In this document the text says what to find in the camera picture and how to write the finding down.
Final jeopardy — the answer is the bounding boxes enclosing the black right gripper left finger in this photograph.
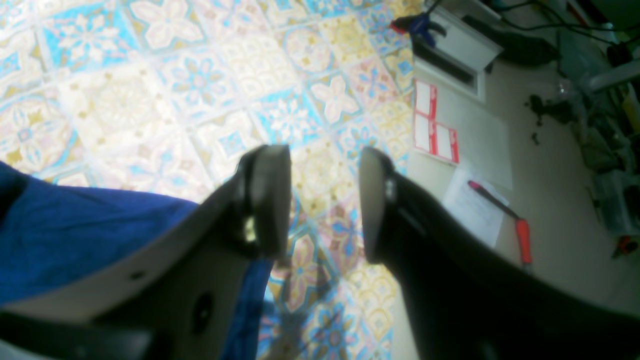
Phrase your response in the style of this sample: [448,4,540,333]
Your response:
[1,145,291,360]

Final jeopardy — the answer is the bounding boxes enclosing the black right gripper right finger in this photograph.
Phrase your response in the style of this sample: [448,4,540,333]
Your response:
[359,146,640,360]

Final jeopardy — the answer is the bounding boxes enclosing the blue long-sleeve T-shirt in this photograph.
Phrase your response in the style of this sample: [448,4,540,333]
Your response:
[1,164,273,360]

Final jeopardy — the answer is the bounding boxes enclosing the white sheet of paper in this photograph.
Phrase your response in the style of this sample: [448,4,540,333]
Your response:
[441,162,509,249]

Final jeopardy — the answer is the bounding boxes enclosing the white labels with red print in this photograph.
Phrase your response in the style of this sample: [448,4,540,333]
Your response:
[413,79,460,166]

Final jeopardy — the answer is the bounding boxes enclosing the patterned tile tablecloth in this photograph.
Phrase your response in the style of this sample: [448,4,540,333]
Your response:
[0,0,424,360]

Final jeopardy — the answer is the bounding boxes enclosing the white cabinet at table edge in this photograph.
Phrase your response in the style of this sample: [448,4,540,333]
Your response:
[410,0,503,103]

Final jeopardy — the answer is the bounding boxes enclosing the red handled pen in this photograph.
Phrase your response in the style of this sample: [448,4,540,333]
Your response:
[467,180,533,266]

